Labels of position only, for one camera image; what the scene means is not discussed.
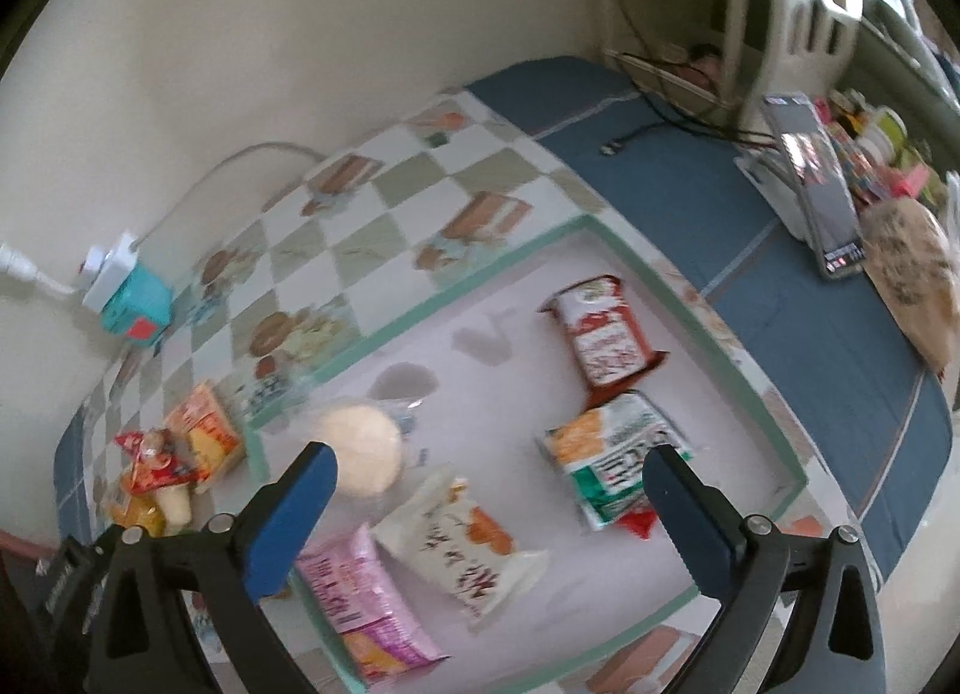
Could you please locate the smartphone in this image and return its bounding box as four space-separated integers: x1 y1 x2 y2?
763 92 867 281

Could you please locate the black cable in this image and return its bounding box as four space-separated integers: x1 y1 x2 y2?
604 47 732 133
600 110 773 157

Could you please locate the pink cake packet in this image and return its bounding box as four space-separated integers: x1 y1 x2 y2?
294 523 451 687

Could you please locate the white tray with green rim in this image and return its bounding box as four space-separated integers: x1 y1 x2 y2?
244 214 807 691

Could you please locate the red white snack packet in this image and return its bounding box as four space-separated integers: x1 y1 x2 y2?
538 275 668 402

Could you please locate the white plastic chair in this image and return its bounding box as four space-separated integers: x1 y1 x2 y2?
592 0 871 133

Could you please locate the yellow snack packet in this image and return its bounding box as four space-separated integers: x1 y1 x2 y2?
105 488 167 537

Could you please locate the green white cracker packet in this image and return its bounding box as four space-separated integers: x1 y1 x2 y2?
536 390 695 531

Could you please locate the teal box with red label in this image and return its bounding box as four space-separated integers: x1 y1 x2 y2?
97 265 175 350

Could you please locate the orange snack packet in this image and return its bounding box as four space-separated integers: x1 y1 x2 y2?
165 380 248 494

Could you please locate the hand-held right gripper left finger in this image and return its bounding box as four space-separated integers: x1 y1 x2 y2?
86 441 340 694

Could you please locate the checkered printed tablecloth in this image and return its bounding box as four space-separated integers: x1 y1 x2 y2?
52 55 953 694

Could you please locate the white phone stand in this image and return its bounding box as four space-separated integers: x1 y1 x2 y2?
733 146 818 245

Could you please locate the white plug cord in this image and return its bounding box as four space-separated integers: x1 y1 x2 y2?
0 240 83 298

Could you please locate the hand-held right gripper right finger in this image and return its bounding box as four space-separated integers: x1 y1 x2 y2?
643 443 886 694

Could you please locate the pile of colourful small packets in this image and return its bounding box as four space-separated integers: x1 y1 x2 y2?
814 88 950 211

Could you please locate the thin white cable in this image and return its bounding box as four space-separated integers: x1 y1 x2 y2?
139 143 323 253

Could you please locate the beige patterned bag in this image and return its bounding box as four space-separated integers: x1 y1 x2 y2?
859 199 960 372

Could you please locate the round bun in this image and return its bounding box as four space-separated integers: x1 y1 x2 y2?
311 398 421 500

